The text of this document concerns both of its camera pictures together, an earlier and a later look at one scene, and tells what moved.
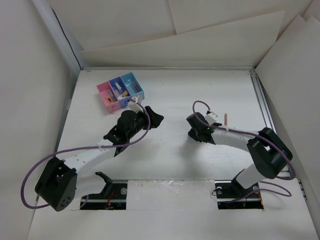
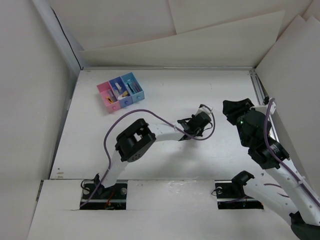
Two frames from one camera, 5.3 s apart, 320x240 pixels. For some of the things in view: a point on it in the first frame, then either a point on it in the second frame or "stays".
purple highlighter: [136, 87] stays
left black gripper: [155, 119] → [199, 133]
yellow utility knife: [109, 100] stays
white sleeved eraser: [118, 86] stays
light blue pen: [110, 93] stays
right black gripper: [192, 134] → [236, 107]
